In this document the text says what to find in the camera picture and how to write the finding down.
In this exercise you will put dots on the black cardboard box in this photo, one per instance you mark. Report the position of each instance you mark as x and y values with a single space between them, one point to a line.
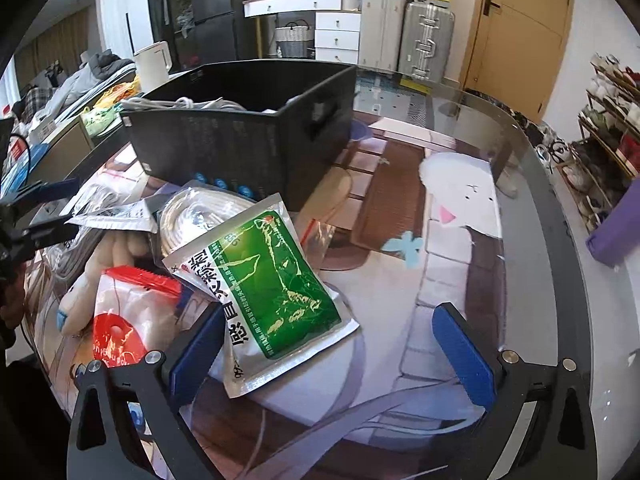
240 155

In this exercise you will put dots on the cream plush toy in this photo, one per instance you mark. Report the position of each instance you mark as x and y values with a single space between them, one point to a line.
100 265

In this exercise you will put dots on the printed table mat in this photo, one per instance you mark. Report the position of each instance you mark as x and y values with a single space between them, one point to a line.
400 220

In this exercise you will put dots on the white printed packet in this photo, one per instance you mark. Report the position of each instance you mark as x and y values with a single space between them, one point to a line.
115 220

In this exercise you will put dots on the wooden door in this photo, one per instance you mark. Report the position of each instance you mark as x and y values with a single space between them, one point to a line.
520 30

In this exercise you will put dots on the brown curtain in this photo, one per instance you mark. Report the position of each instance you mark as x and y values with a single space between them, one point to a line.
55 45

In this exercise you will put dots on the silver suitcase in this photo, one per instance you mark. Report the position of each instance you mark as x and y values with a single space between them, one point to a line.
425 42

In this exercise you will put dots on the yellow plastic bag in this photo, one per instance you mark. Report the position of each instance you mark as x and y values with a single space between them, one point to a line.
117 92

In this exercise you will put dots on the white coffee table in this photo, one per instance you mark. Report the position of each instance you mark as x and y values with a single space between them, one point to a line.
60 150

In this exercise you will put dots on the shoe rack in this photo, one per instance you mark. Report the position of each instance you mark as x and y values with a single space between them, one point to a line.
605 145

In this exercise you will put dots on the black glass cabinet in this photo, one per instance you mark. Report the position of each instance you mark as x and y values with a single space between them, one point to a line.
172 15

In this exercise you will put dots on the green medicine packet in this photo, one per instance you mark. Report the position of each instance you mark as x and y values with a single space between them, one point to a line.
280 280

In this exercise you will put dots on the white suitcase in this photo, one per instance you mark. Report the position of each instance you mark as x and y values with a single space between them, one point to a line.
382 30

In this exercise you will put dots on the dark grey refrigerator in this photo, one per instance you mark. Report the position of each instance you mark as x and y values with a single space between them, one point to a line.
215 25

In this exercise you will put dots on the clear zip bag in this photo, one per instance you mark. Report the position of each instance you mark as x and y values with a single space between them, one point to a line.
317 235

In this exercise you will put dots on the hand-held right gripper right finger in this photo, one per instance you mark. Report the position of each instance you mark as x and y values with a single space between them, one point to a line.
462 355

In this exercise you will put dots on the white dressing table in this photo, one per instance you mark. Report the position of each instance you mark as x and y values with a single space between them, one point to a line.
337 27

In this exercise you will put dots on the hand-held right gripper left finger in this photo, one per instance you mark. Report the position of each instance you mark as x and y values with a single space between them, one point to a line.
197 355

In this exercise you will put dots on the white electric kettle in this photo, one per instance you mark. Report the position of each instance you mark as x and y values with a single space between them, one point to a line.
152 67

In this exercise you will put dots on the pile of shoes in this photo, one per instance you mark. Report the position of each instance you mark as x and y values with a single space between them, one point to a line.
542 142

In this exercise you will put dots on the red and white plastic bag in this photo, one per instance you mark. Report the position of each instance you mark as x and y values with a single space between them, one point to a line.
130 310

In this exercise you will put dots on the purple object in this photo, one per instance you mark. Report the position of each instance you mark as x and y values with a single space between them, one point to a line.
617 230

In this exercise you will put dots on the woven basket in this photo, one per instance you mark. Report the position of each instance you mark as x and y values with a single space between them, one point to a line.
295 40

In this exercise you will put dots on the bed with grey bedding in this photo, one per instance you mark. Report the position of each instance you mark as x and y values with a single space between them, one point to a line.
80 82

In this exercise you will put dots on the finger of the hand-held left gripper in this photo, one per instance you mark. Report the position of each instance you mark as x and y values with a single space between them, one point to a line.
50 230
55 191

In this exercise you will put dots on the green plastic bag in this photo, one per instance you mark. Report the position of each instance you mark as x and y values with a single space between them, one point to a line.
100 120

